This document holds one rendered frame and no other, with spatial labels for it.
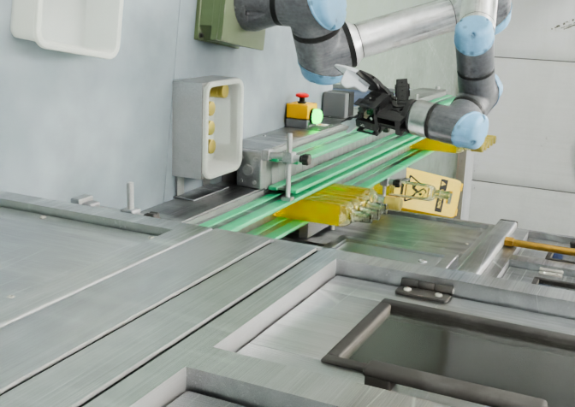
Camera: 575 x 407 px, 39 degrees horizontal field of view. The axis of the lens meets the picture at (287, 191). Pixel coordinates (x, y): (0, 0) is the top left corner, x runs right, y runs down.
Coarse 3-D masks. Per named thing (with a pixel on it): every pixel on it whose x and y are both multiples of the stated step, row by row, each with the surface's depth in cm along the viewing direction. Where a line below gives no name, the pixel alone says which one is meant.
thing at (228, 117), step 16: (224, 80) 184; (240, 80) 191; (208, 96) 179; (240, 96) 193; (208, 112) 180; (224, 112) 195; (240, 112) 194; (208, 128) 181; (224, 128) 196; (240, 128) 195; (224, 144) 197; (240, 144) 196; (208, 160) 196; (224, 160) 197; (240, 160) 197; (208, 176) 184
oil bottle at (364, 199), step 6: (318, 192) 214; (324, 192) 214; (330, 192) 213; (336, 192) 213; (342, 192) 214; (348, 192) 214; (354, 192) 214; (360, 198) 210; (366, 198) 211; (366, 204) 210
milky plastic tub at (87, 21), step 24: (24, 0) 133; (48, 0) 142; (72, 0) 148; (96, 0) 151; (120, 0) 149; (24, 24) 133; (48, 24) 143; (72, 24) 148; (96, 24) 151; (120, 24) 150; (48, 48) 134; (72, 48) 139; (96, 48) 151
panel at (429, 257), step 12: (336, 240) 221; (348, 240) 224; (360, 240) 222; (372, 240) 223; (360, 252) 214; (372, 252) 214; (384, 252) 215; (396, 252) 215; (408, 252) 215; (420, 252) 215; (432, 252) 214; (444, 252) 214; (432, 264) 206; (444, 264) 205; (456, 264) 212
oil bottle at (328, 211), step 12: (300, 204) 204; (312, 204) 202; (324, 204) 201; (336, 204) 200; (348, 204) 201; (288, 216) 206; (300, 216) 205; (312, 216) 203; (324, 216) 202; (336, 216) 200; (348, 216) 200
